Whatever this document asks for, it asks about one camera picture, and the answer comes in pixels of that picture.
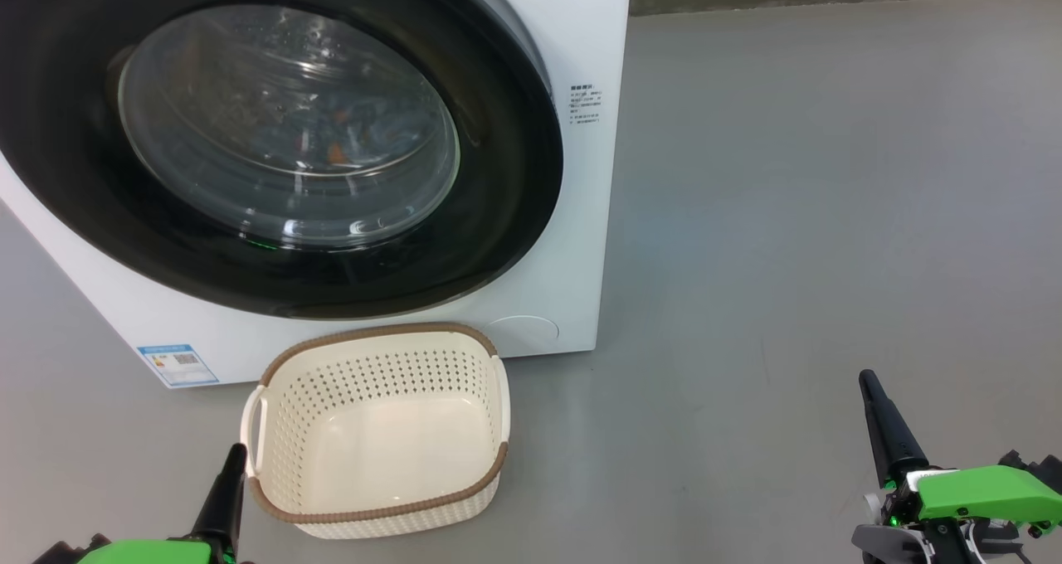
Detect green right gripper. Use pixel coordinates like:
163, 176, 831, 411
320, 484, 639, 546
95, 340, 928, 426
852, 370, 1062, 564

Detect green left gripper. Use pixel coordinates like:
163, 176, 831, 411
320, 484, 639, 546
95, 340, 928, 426
76, 444, 249, 564

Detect black round washing machine door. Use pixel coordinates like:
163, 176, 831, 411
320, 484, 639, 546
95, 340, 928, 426
0, 0, 566, 321

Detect white washing machine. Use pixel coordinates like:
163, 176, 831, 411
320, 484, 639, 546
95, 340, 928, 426
0, 0, 634, 390

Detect steel washing machine drum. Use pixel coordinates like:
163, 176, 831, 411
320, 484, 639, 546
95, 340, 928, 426
118, 4, 461, 252

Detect blue energy label sticker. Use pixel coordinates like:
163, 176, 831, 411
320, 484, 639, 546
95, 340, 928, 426
136, 344, 220, 387

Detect cream perforated laundry basket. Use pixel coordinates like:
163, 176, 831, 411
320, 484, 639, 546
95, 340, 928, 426
240, 323, 510, 541

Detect round white filter cover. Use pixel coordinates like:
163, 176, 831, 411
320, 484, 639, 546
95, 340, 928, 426
483, 314, 560, 358

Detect black printed text label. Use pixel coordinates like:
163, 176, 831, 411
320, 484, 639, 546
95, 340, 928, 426
568, 83, 604, 126

